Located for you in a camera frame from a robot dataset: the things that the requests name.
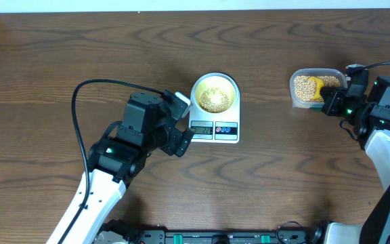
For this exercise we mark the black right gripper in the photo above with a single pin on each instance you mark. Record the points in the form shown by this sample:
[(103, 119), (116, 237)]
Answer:
[(330, 104)]

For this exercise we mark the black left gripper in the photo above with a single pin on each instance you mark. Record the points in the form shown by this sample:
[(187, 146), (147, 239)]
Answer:
[(179, 141)]

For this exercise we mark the yellow measuring scoop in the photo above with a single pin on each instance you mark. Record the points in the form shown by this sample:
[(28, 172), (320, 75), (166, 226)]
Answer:
[(319, 85)]

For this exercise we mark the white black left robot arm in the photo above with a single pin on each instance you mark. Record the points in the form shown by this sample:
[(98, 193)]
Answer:
[(120, 154)]

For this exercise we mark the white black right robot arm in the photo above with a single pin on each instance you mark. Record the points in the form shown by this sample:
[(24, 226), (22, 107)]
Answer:
[(369, 116)]

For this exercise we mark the white digital kitchen scale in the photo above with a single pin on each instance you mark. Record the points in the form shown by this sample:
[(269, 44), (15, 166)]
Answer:
[(216, 127)]

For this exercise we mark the soybeans in yellow bowl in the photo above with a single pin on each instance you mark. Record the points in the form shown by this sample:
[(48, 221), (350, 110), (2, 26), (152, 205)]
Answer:
[(214, 100)]

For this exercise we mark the yellow plastic bowl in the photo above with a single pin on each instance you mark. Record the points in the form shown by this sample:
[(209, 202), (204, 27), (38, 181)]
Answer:
[(222, 83)]

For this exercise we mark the clear plastic container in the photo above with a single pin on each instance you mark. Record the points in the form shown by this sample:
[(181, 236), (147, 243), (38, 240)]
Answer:
[(298, 103)]

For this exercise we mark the pile of soybeans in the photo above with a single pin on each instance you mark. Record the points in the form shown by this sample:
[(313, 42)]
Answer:
[(305, 89)]

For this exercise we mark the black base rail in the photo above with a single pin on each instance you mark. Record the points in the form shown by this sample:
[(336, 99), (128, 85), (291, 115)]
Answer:
[(116, 231)]

